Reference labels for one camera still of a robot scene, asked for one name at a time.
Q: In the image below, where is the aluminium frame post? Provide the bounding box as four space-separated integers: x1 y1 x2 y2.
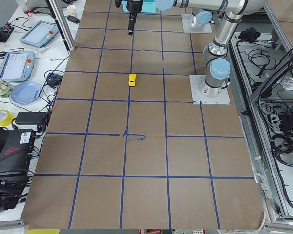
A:
45 0 75 52

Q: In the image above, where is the black power adapter brick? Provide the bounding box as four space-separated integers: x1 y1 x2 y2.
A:
15 112 47 125

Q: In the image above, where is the black computer box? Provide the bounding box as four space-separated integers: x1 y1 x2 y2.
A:
0 127 36 176

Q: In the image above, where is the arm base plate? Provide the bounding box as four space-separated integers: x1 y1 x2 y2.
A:
189 75 230 105
181 11 212 34

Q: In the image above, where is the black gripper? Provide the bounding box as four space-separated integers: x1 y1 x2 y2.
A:
115 0 143 36

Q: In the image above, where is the yellow tape roll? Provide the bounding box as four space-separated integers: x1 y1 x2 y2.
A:
0 109 14 127

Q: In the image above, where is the lower blue teach pendant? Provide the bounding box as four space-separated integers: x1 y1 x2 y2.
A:
0 51 36 82

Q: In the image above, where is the white paper cup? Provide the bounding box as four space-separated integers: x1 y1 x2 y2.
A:
67 5 77 17

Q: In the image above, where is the light blue plate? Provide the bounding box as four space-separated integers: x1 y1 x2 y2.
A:
10 81 41 105

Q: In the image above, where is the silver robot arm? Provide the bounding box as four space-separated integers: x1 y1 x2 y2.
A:
126 0 212 36
155 0 241 98

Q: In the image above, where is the blue teach pendant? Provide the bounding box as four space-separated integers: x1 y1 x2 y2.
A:
0 51 36 82
19 20 59 48

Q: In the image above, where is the green tape roll stack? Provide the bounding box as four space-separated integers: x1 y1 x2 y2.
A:
0 79 13 98

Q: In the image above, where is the teal plastic storage bin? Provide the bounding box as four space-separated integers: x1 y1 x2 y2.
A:
121 0 157 14

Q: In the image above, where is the upper blue teach pendant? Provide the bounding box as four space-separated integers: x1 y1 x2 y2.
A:
19 20 59 48

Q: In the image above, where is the brown paper table mat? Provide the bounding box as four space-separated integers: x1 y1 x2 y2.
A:
21 0 263 230

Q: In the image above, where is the yellow toy beetle car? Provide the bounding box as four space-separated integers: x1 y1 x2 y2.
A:
128 73 137 87

